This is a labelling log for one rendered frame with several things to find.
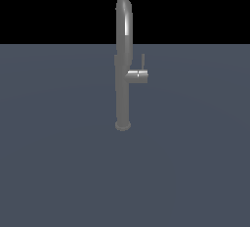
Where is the grey metal faucet body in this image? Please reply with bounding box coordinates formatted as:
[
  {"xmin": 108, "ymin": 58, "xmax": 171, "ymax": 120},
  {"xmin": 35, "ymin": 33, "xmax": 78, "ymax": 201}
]
[{"xmin": 113, "ymin": 0, "xmax": 140, "ymax": 132}]

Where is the grey faucet lever handle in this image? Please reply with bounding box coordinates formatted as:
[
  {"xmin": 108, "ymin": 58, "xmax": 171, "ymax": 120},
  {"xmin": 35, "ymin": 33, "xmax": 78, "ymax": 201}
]
[{"xmin": 137, "ymin": 53, "xmax": 150, "ymax": 84}]

